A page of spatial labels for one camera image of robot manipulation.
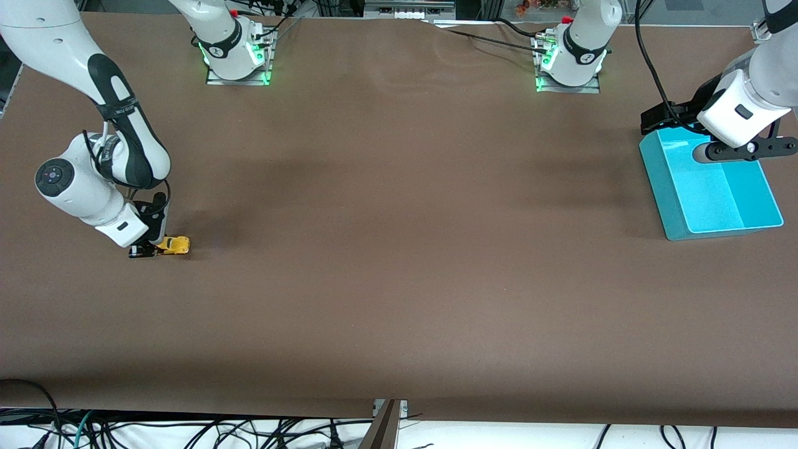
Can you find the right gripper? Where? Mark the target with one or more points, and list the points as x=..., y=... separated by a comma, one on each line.
x=155, y=217

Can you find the grey power strip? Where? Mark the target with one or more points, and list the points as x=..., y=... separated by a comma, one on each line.
x=408, y=9

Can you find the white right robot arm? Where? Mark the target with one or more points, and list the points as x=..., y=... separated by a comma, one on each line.
x=62, y=37

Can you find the metal table corner bracket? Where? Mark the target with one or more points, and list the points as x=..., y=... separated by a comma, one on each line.
x=760, y=31

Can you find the aluminium table support beam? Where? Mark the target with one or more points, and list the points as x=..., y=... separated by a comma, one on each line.
x=383, y=430

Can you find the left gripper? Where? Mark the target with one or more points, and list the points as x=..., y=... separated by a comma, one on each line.
x=691, y=110

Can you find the teal plastic bin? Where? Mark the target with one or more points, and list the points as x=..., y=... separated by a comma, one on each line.
x=711, y=206

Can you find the colourful background object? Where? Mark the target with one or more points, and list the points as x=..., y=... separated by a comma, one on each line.
x=536, y=6

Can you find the yellow beetle toy car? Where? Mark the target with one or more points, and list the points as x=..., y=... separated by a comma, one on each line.
x=176, y=246

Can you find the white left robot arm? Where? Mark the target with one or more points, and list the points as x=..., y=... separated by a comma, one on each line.
x=583, y=50

